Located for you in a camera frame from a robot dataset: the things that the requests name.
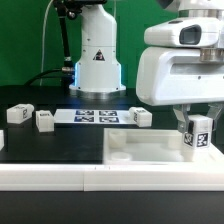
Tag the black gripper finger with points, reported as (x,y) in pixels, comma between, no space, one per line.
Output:
(181,113)
(214,113)

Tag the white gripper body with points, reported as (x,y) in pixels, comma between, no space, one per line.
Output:
(170,76)

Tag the white square tabletop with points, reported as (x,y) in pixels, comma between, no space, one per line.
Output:
(152,147)

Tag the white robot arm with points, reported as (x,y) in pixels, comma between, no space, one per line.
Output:
(91,38)

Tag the fiducial marker sheet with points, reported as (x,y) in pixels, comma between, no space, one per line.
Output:
(88,116)

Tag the white part left edge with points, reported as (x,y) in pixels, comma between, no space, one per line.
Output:
(1,139)

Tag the white obstacle fence rail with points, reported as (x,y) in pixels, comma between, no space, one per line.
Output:
(202,175)

